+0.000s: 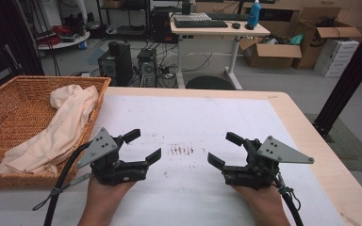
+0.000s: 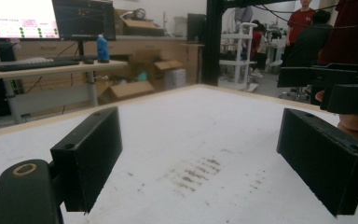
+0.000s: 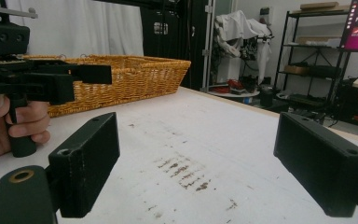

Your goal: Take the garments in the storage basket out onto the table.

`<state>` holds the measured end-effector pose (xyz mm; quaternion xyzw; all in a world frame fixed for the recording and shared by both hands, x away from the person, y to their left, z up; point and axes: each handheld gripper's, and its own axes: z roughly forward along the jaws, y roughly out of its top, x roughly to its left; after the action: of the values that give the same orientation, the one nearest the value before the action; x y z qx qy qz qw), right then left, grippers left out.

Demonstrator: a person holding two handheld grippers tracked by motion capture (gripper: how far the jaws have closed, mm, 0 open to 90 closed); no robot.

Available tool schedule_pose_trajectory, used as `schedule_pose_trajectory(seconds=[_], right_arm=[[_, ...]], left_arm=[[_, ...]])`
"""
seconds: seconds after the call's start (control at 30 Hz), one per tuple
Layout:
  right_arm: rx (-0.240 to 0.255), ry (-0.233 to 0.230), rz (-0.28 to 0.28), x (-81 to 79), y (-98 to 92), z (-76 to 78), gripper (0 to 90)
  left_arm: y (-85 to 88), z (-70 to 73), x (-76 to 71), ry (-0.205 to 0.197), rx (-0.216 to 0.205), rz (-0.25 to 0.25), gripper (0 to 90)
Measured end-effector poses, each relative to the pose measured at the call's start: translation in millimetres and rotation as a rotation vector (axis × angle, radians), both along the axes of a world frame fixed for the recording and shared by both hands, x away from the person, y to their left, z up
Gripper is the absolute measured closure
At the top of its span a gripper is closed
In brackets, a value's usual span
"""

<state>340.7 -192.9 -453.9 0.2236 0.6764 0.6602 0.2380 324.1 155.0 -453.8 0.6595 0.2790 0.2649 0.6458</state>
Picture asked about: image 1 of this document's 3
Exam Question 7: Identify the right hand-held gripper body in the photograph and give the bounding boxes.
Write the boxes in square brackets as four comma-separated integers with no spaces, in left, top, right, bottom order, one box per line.
[221,135,315,191]

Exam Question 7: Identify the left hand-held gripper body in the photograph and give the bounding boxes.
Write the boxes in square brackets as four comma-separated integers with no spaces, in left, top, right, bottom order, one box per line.
[75,126,150,186]

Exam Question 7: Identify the peach cartoon print shirt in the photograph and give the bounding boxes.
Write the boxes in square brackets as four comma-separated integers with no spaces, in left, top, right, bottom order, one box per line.
[0,84,99,175]

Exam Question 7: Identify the woven wicker basket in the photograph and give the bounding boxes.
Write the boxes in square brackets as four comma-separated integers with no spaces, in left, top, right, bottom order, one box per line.
[0,74,112,191]

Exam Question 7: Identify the person's left hand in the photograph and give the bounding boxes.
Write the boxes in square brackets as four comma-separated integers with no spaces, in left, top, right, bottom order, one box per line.
[86,177,138,218]

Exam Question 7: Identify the person's right hand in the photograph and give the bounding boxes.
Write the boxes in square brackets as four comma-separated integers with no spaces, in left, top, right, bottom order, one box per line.
[230,183,286,218]

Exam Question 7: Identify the white table mat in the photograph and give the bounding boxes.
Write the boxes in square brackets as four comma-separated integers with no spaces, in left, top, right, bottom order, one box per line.
[0,93,345,226]

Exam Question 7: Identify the black round stool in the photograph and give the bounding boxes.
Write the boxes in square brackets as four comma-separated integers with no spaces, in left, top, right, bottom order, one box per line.
[186,75,236,90]

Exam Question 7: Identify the small grey computer tower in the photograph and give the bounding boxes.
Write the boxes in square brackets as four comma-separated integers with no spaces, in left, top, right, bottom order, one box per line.
[137,47,158,89]

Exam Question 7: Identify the large black computer tower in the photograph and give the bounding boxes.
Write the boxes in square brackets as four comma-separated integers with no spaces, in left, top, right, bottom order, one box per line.
[97,41,134,88]

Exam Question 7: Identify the low open cardboard box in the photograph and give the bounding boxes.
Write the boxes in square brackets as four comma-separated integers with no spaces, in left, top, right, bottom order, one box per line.
[239,34,303,69]

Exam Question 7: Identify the grey floor mat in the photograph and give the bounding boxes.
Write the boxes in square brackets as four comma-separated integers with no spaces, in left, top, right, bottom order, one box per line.
[304,112,362,172]

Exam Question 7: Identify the black metal shelf rack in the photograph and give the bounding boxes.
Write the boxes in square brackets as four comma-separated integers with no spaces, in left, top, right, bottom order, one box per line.
[97,0,152,36]

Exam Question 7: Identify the white-legged wooden desk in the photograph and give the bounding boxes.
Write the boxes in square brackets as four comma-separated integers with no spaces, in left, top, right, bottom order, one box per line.
[169,12,272,90]

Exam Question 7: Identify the round white table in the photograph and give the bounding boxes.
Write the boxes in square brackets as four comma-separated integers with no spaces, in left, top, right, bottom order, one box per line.
[37,30,91,51]

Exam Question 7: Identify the black computer under desk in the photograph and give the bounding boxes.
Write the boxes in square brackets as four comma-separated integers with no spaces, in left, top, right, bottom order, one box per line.
[150,6,179,44]

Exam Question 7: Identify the tall open cardboard box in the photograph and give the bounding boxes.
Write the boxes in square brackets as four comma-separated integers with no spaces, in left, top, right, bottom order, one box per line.
[291,7,362,71]

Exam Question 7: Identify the black keyboard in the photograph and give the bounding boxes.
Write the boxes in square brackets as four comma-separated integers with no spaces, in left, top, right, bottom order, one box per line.
[173,19,229,29]
[206,12,251,22]

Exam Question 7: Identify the blue bottle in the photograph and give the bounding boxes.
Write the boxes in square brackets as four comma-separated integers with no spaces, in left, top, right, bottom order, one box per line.
[246,0,262,28]

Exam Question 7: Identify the white keyboard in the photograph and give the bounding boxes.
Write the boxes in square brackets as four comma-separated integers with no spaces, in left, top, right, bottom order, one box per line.
[172,12,213,23]

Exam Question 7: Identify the stack of white boxes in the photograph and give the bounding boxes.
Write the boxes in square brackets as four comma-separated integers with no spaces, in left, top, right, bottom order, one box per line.
[313,39,360,78]

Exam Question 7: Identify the thin grey cord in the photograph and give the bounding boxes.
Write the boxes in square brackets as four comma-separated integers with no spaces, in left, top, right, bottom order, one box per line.
[32,173,93,212]

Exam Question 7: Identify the black metal frame post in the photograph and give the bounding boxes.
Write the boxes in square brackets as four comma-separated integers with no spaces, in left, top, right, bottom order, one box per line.
[312,12,362,139]

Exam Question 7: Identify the red cable coil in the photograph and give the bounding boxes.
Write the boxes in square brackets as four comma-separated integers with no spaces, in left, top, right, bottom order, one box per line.
[38,25,67,45]

